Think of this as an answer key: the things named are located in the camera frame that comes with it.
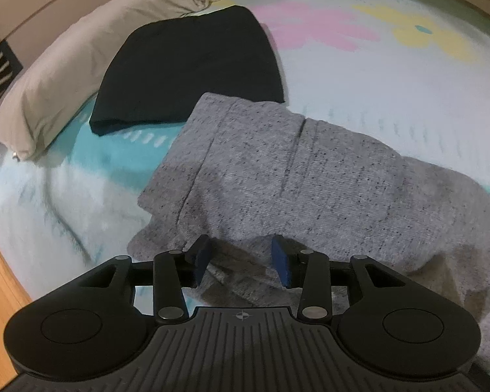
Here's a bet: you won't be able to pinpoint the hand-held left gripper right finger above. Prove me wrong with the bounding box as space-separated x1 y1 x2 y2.
270 235 411 322

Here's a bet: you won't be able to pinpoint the beige pillow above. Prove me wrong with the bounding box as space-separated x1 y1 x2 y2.
0 0 245 161

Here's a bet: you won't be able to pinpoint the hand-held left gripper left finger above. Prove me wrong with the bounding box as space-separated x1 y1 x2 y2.
71 235 211 323

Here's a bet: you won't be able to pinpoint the grey speckled pants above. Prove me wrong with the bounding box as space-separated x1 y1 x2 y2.
127 92 490 324

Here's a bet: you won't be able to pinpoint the black folded garment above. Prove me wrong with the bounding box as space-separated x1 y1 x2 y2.
90 5 286 137

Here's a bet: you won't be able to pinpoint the flower printed blanket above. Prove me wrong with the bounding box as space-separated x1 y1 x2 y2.
0 0 490 360

